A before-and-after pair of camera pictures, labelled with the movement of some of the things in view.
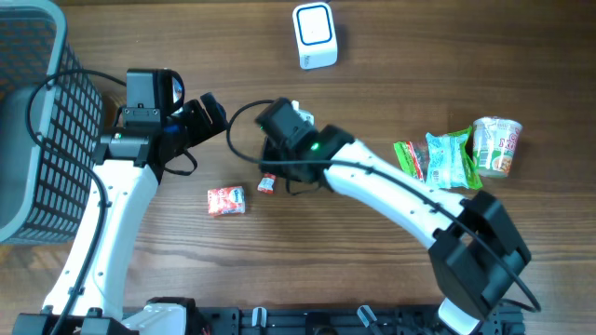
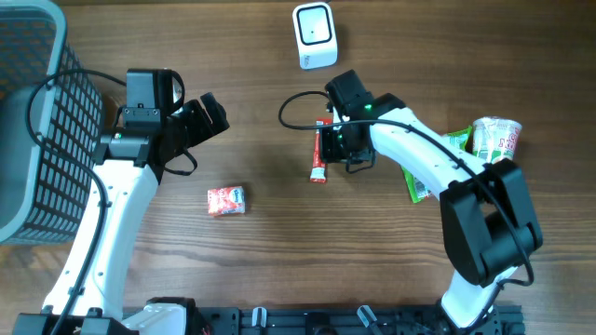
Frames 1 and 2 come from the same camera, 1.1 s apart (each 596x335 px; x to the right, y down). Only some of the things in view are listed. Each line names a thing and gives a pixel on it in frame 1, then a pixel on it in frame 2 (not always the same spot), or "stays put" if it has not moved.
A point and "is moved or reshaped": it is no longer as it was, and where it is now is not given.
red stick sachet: (266, 184) is moved or reshaped
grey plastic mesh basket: (51, 121) stays put
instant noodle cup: (495, 140) stays put
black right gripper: (274, 168) -> (331, 154)
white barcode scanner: (316, 35) stays put
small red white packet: (229, 200) stays put
